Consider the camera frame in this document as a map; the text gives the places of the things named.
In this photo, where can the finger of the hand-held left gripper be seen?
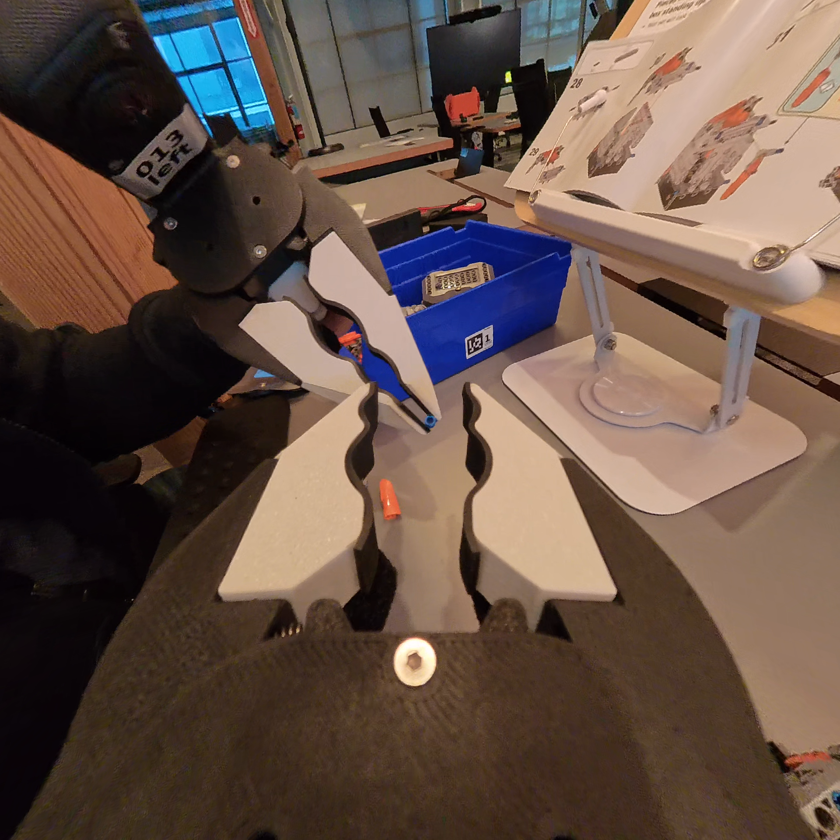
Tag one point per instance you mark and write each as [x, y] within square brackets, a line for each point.
[289, 334]
[367, 295]

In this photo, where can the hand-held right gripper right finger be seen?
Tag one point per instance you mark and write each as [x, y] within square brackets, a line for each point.
[531, 525]

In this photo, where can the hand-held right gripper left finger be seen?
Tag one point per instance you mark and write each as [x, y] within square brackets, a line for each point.
[302, 525]

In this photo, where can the pile of building block parts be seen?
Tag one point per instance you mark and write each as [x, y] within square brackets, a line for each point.
[413, 308]

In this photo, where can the small orange block piece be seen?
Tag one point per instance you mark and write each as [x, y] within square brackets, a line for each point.
[390, 502]

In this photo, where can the blue plastic parts bin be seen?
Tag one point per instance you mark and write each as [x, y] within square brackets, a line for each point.
[512, 308]

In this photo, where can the grey and orange block model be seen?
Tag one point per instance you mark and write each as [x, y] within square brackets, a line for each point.
[820, 807]

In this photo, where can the person's left forearm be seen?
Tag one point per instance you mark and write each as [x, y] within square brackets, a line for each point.
[98, 374]

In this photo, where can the black box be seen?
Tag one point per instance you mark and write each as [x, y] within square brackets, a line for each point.
[394, 229]

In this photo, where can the large grey battery box piece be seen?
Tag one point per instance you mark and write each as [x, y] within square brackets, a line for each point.
[459, 282]

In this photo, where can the red fire extinguisher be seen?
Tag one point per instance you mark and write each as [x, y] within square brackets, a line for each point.
[298, 124]

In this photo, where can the wooden background table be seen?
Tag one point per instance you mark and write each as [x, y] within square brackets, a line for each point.
[374, 154]

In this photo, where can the white and wooden book stand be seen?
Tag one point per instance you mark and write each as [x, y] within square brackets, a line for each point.
[656, 453]

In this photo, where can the orange crate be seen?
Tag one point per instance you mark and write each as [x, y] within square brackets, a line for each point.
[463, 105]

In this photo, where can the black office chair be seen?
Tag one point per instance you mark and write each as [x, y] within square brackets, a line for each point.
[528, 98]

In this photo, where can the building instruction booklet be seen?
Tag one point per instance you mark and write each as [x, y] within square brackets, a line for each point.
[590, 164]

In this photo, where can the black monitor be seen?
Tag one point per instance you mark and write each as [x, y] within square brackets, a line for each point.
[472, 52]

